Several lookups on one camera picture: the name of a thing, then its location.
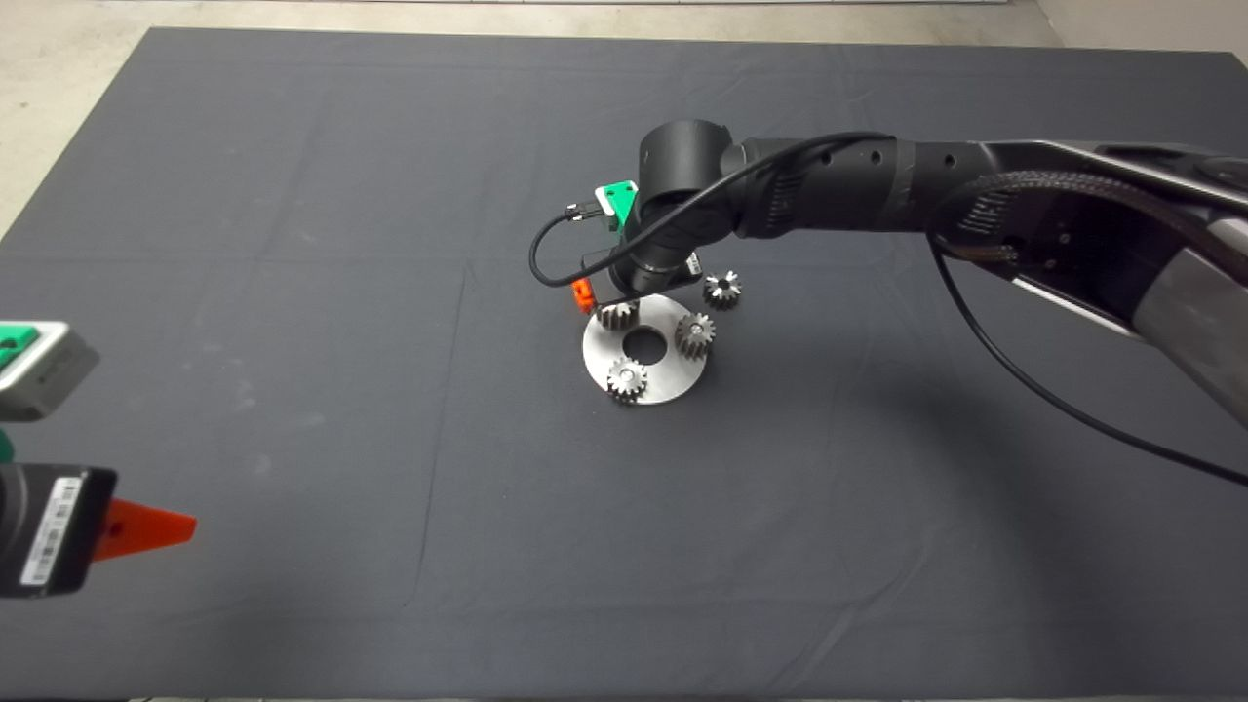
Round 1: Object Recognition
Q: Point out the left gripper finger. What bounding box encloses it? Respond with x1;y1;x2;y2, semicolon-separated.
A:
95;498;197;562

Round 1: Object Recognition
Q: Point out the green left camera mount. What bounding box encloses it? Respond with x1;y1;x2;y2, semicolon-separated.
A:
0;325;42;461

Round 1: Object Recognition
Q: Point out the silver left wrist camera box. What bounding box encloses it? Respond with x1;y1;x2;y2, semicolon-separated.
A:
0;322;100;422

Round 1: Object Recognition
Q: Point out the dark grey table cloth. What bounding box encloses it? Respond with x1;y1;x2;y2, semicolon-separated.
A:
0;27;1248;701

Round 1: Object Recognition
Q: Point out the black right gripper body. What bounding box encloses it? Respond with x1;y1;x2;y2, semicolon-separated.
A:
582;229;705;299

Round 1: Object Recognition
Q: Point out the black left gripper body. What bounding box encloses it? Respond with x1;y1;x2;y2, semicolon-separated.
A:
0;465;118;598

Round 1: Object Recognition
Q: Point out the round metal plate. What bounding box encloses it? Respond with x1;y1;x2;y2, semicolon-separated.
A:
582;292;711;406

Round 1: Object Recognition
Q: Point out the black right camera cable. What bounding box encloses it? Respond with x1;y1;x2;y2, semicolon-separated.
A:
529;132;1248;487

